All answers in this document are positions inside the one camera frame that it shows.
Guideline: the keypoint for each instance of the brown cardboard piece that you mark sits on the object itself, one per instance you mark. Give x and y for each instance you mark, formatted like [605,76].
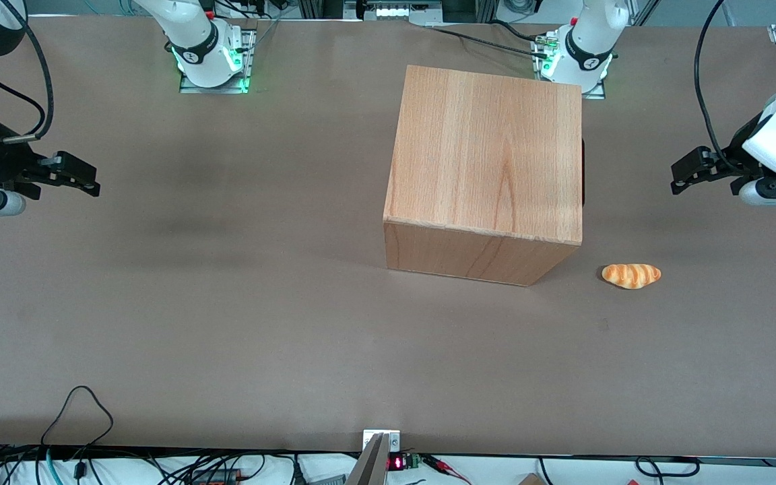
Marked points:
[529,479]

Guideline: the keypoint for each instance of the orange black device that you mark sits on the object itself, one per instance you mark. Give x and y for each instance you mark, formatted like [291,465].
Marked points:
[216,477]

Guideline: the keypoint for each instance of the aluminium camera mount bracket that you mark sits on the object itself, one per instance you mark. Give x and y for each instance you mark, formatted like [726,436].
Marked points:
[371,465]

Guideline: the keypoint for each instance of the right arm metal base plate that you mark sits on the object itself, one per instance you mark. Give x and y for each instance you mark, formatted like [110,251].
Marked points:
[248,60]

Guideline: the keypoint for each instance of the red digit display module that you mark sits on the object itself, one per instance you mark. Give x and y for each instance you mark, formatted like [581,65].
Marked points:
[396,463]

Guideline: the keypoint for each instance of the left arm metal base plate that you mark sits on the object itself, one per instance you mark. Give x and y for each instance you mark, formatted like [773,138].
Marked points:
[597,91]

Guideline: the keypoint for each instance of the black device with lit panel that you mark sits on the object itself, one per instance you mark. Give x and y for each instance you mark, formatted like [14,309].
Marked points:
[388,11]

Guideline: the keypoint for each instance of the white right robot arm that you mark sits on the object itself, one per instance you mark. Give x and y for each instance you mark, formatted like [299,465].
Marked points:
[199,47]

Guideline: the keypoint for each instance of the red black test leads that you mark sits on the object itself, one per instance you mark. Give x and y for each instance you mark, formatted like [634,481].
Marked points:
[442,463]

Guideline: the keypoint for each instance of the wooden drawer cabinet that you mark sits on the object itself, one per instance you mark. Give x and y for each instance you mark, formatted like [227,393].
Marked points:
[482,148]

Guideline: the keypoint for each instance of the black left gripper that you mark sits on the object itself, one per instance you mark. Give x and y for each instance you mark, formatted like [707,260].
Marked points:
[733,156]

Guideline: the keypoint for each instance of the toy bread roll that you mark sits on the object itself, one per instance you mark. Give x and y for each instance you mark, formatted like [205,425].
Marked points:
[630,275]

